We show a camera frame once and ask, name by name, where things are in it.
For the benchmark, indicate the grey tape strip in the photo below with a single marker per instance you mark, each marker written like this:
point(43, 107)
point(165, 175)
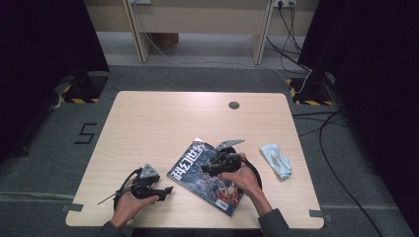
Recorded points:
point(319, 214)
point(74, 207)

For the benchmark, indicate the illustrated blue magazine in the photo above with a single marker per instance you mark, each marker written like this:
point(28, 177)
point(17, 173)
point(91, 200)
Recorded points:
point(197, 177)

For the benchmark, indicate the brown cardboard box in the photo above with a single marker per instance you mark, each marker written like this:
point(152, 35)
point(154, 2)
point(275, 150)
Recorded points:
point(166, 40)

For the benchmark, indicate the black curtain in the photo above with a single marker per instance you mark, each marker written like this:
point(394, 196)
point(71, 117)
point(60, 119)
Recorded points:
point(42, 49)
point(372, 65)

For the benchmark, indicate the black stand base hazard tape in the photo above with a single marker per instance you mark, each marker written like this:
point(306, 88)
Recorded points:
point(85, 87)
point(311, 90)

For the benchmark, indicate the white wall power socket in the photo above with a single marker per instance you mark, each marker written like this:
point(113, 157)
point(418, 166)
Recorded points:
point(285, 2)

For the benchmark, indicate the person's left hand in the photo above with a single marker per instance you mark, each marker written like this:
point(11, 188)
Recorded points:
point(128, 207)

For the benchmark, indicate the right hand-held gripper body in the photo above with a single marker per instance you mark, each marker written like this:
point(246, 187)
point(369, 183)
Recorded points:
point(227, 161)

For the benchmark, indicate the light blue cloth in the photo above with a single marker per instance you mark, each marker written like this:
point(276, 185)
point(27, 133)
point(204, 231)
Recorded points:
point(276, 161)

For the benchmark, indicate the person's right hand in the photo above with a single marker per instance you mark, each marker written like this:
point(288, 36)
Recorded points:
point(248, 182)

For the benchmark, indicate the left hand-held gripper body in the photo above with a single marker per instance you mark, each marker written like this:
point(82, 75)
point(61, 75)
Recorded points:
point(146, 186)

